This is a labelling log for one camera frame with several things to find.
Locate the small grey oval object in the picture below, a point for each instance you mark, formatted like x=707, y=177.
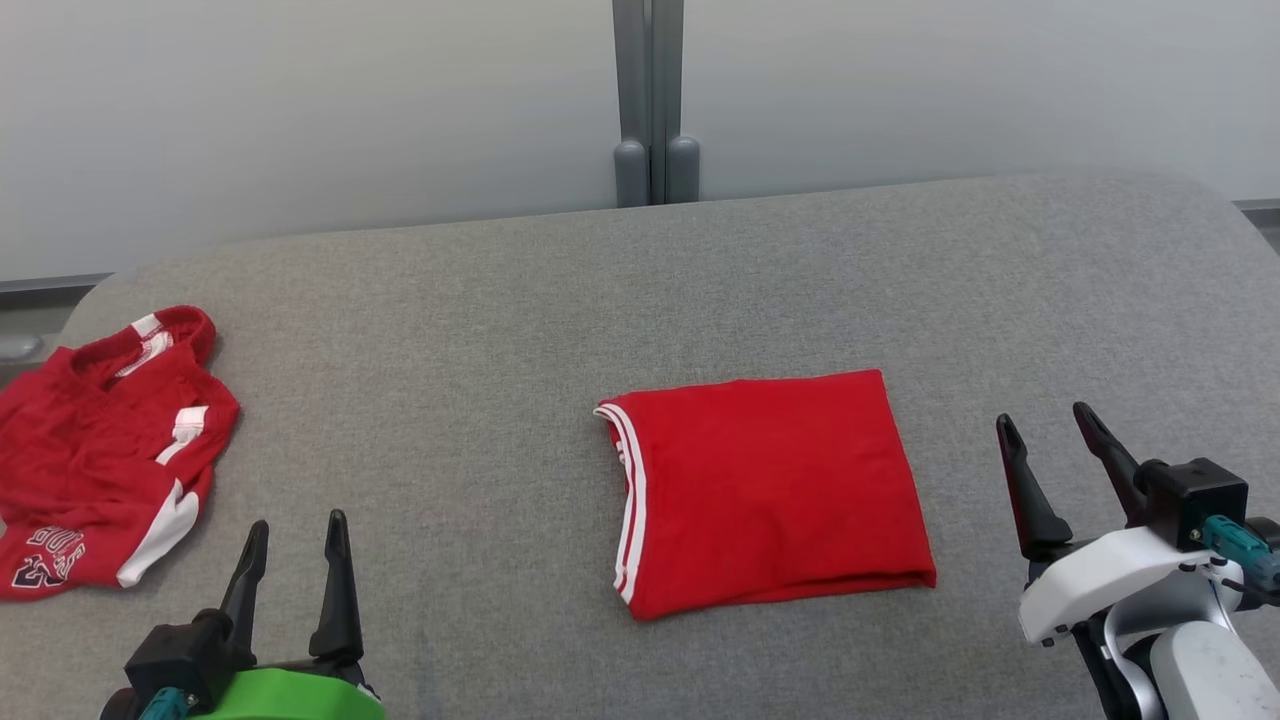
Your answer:
x=18, y=348

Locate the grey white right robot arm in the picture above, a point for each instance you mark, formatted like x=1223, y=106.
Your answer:
x=1210, y=670

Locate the red basketball jersey top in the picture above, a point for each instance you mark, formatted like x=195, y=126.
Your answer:
x=770, y=490

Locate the teal left camera connector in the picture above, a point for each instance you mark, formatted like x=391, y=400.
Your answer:
x=165, y=705

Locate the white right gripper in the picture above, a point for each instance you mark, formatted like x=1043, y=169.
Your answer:
x=1110, y=580

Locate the teal right camera connector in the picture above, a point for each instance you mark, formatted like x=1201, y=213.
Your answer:
x=1240, y=548

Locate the red basketball shorts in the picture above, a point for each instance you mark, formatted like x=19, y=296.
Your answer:
x=90, y=470

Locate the teal camera connector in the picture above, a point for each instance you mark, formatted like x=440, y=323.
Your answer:
x=165, y=705
x=1240, y=548

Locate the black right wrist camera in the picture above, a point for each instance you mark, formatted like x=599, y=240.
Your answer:
x=1195, y=500

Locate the grey partition post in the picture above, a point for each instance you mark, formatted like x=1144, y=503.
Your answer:
x=632, y=90

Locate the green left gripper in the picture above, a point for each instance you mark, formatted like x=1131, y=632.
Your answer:
x=290, y=698

